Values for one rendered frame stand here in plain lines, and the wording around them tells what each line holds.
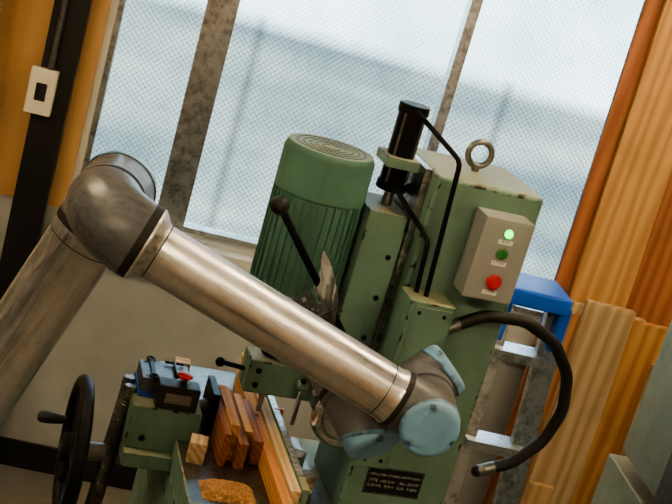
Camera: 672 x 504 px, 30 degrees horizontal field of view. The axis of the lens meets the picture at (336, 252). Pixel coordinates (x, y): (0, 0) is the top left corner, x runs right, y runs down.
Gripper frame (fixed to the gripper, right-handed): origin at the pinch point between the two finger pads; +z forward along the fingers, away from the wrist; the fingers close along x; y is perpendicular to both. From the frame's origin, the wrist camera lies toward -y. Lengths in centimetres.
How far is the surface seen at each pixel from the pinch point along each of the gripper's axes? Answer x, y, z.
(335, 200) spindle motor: -14.2, -5.9, 11.3
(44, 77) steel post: 35, -81, 128
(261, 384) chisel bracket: 14.1, -31.7, -3.6
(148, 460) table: 39.2, -27.3, -8.7
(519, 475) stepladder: -30, -127, -20
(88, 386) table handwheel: 43.2, -20.7, 7.7
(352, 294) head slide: -9.5, -21.8, 0.2
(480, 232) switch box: -35.1, -13.0, -4.4
